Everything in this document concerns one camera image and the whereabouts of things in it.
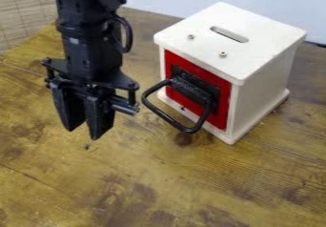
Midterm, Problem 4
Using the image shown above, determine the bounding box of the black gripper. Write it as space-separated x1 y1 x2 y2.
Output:
43 33 139 140

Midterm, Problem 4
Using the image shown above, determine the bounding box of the red drawer with black handle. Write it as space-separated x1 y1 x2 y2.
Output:
142 50 232 134

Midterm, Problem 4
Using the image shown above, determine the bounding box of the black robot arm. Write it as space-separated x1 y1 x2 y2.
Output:
42 0 139 139

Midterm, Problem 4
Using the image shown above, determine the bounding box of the white wooden box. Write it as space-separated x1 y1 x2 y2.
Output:
154 2 306 144

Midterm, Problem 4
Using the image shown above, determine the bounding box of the black cable loop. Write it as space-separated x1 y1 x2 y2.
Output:
109 14 135 53

